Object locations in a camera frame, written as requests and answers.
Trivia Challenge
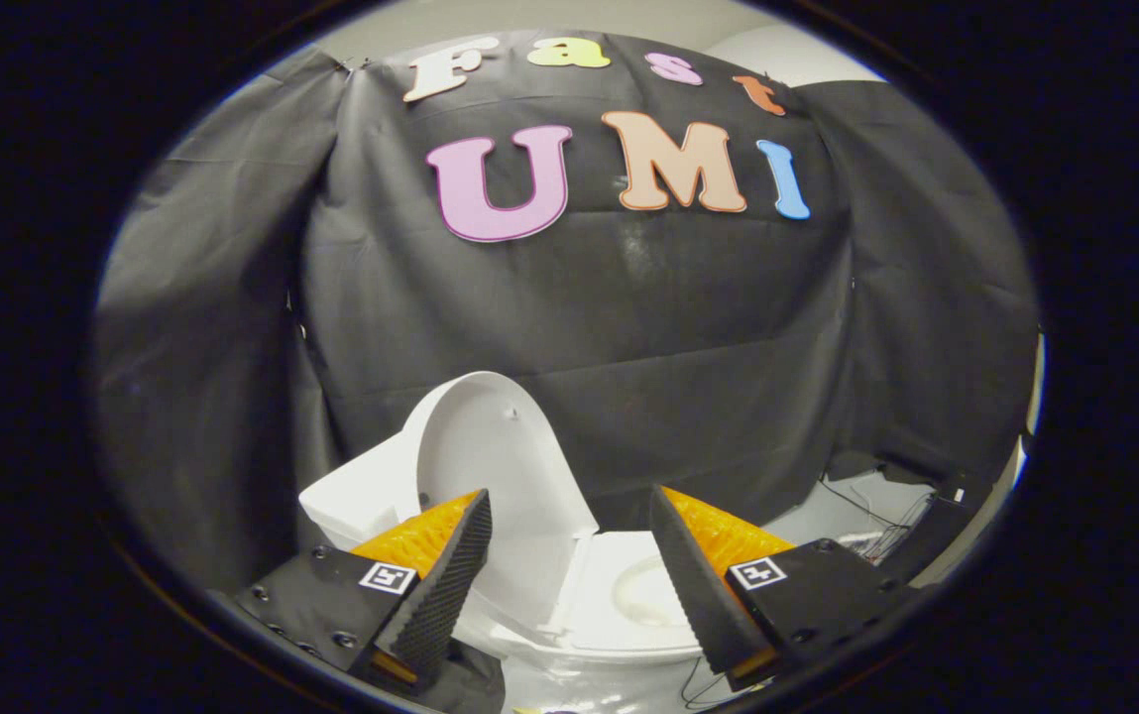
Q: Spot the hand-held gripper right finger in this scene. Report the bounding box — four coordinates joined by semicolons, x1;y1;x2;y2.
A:
648;485;927;693

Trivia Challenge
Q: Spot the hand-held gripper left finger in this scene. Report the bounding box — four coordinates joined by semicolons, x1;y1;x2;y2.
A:
232;488;494;695

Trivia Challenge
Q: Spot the white toilet lid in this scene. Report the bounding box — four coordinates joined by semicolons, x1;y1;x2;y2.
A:
400;372;600;636

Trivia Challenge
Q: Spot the white toilet bowl with seat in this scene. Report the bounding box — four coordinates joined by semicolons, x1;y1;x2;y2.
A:
455;531;729;714

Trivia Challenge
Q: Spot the black box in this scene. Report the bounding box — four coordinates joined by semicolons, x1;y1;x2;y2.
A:
906;471;991;581

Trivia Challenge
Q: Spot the black backdrop cloth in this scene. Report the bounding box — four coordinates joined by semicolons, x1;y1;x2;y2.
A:
93;30;1041;596

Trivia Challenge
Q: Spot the tangle of thin cables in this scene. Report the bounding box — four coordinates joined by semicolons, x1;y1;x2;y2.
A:
678;476;937;710

